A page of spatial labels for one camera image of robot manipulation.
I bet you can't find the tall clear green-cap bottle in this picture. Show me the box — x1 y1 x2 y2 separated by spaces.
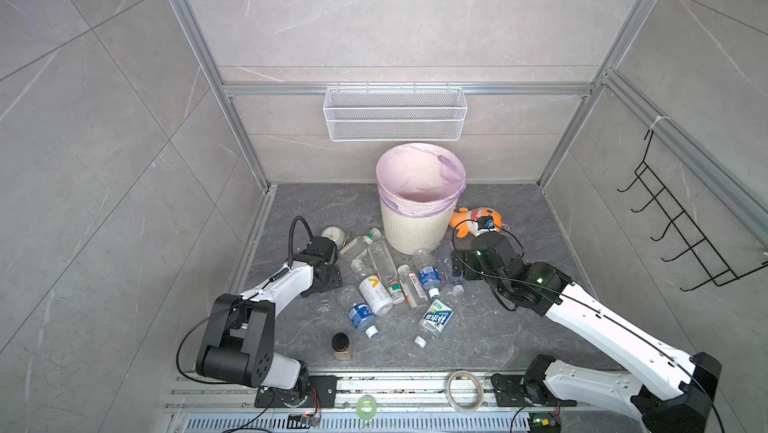
369 239 405 305

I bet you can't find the white bottle yellow label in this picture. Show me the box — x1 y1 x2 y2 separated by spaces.
359 275 393 316

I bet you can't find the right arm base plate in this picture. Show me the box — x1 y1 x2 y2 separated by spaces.
490 373 578 407

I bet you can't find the pink plastic bin liner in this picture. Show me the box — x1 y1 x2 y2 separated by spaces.
375 142 467 218

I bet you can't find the small round white clock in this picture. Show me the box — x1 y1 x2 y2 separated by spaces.
321 225 347 249

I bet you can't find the blue label bottle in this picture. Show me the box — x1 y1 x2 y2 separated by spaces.
414 248 441 299
339 286 379 339

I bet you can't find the brown jar black lid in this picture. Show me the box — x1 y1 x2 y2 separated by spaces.
331 332 352 361

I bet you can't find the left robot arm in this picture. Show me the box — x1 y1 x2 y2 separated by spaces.
175 215 342 398

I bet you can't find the green label water bottle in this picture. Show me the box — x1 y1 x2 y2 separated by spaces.
414 285 466 349

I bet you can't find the orange shark plush toy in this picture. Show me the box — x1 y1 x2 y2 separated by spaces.
449 207 503 238

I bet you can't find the roll of clear tape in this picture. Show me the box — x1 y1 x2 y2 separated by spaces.
444 370 485 414

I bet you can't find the white wire mesh basket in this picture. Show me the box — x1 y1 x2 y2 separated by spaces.
323 86 468 142

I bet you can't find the black wire hook rack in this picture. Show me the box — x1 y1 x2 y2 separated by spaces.
617 129 767 292

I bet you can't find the green tape roll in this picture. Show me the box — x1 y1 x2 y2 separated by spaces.
356 395 377 422

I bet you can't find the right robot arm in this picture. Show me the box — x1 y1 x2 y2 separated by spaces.
449 211 722 432

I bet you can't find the cream ribbed waste bin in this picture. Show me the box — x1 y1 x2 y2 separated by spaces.
380 199 458 255

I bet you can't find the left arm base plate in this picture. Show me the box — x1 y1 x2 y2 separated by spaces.
254 375 339 409

